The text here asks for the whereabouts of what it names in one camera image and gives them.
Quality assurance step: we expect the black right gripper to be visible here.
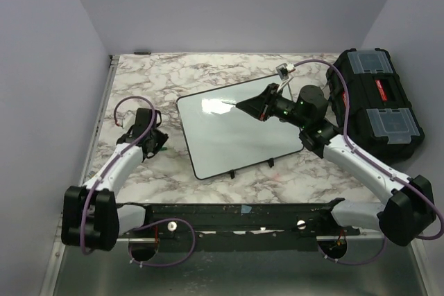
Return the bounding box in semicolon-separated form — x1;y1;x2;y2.
237;83;309;130

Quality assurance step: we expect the white whiteboard black frame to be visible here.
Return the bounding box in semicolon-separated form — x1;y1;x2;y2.
176;75;303;180

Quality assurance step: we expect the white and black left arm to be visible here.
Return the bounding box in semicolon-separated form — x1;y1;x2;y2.
61;108;169;251

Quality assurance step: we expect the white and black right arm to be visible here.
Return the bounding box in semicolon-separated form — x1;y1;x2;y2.
235;83;438;246

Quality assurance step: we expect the black plastic toolbox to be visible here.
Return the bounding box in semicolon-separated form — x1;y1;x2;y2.
326;48;425;165

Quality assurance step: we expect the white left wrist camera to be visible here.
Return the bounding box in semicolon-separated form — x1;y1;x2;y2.
119;114;135;132

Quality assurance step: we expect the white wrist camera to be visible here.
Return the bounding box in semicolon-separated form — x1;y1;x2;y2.
119;114;135;132
275;63;295;80

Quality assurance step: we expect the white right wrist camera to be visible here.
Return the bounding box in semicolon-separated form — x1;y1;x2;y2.
275;63;295;80

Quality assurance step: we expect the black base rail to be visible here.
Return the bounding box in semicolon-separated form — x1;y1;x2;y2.
119;200;359;252

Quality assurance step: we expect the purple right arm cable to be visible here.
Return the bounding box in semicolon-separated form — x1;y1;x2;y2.
293;59;444;265

